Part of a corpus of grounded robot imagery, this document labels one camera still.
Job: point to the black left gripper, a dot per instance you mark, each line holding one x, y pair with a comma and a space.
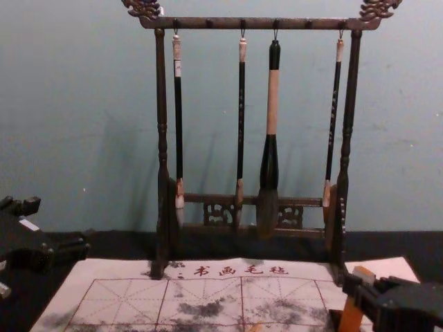
20, 242

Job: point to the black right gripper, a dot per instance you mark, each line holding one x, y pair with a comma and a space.
412, 307

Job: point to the orange and cream stick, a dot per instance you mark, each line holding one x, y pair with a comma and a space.
363, 272

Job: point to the black table cloth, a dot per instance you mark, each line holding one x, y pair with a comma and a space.
114, 245

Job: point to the white felt mat red grid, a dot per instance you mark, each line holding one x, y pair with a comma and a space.
207, 294

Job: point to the black brush with white label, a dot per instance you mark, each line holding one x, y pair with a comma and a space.
178, 121

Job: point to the slim black calligraphy brush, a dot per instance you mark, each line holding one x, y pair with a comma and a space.
334, 103
241, 103

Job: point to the large tan black calligraphy brush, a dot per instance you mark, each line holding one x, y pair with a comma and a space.
272, 100

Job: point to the dark wooden brush rack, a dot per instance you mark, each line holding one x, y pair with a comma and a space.
256, 23

